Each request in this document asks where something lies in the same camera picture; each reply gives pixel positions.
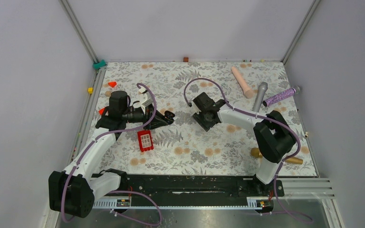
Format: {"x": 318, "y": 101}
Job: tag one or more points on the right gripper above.
{"x": 197, "y": 117}

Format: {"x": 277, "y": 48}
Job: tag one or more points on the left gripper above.
{"x": 158, "y": 120}

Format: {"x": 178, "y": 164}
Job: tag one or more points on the black earbuds charging case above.
{"x": 169, "y": 115}

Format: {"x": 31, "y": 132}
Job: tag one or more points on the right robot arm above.
{"x": 274, "y": 137}

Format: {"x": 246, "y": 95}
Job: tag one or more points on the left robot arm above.
{"x": 73, "y": 191}

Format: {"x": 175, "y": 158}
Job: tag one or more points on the red tray with tiles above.
{"x": 145, "y": 140}

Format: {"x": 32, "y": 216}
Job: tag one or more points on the pink microphone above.
{"x": 247, "y": 91}

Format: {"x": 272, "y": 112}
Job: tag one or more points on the floral table mat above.
{"x": 184, "y": 147}

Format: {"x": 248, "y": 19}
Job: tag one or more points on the gold microphone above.
{"x": 255, "y": 152}

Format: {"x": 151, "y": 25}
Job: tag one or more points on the purple glitter microphone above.
{"x": 281, "y": 96}

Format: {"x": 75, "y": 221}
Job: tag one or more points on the red wedge block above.
{"x": 112, "y": 84}

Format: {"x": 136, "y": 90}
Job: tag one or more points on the red small block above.
{"x": 101, "y": 111}

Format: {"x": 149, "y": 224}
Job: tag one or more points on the silver microphone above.
{"x": 262, "y": 88}

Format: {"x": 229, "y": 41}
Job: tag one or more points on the yellow cube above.
{"x": 90, "y": 90}

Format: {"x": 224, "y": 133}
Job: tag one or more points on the teal block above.
{"x": 99, "y": 64}

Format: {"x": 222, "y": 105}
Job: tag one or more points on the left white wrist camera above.
{"x": 145, "y": 99}

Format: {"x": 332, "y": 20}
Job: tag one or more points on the aluminium frame rail right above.
{"x": 301, "y": 29}

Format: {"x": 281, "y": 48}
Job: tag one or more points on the aluminium frame rail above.
{"x": 301, "y": 29}
{"x": 79, "y": 30}

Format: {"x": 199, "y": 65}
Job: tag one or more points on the aluminium frame rail left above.
{"x": 79, "y": 30}

